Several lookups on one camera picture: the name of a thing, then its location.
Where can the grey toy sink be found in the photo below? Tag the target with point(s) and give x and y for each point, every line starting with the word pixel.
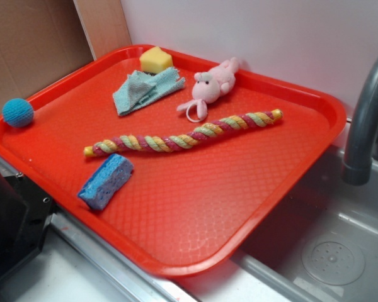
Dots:
pixel 319 244

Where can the teal folded cloth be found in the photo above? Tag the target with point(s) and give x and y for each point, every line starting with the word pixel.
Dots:
pixel 141 89

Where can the brown cardboard sheet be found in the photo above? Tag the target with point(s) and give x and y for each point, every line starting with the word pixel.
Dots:
pixel 40 43

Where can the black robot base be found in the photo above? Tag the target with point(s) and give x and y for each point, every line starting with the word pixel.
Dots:
pixel 25 213

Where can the yellow sponge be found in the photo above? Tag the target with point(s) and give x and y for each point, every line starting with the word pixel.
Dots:
pixel 155 60

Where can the blue sponge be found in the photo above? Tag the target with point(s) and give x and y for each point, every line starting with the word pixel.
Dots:
pixel 106 181

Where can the wooden board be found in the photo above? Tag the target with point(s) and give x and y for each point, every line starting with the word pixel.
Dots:
pixel 104 25

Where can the blue knitted ball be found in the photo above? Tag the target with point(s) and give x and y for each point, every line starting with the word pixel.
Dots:
pixel 18 113

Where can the red plastic tray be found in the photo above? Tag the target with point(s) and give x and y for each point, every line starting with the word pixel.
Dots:
pixel 180 213

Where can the multicolour twisted rope toy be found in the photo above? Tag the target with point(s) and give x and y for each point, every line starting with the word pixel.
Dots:
pixel 186 141

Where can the pink plush toy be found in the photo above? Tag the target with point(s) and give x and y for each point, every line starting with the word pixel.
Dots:
pixel 208 88

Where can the grey toy faucet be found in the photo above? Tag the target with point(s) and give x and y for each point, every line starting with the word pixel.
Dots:
pixel 362 142

